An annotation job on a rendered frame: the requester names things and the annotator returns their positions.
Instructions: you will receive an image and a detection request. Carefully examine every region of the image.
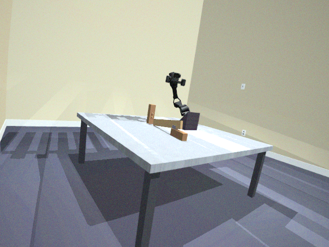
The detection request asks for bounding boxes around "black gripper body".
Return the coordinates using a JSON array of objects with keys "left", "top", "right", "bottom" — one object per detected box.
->
[{"left": 171, "top": 78, "right": 186, "bottom": 86}]

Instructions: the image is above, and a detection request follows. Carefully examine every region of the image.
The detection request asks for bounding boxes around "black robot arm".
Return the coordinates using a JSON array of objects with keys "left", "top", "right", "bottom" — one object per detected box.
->
[{"left": 169, "top": 72, "right": 190, "bottom": 116}]

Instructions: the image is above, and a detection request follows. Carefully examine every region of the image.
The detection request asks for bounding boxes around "long wooden rail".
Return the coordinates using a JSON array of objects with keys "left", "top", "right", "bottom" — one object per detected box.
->
[{"left": 153, "top": 119, "right": 183, "bottom": 129}]

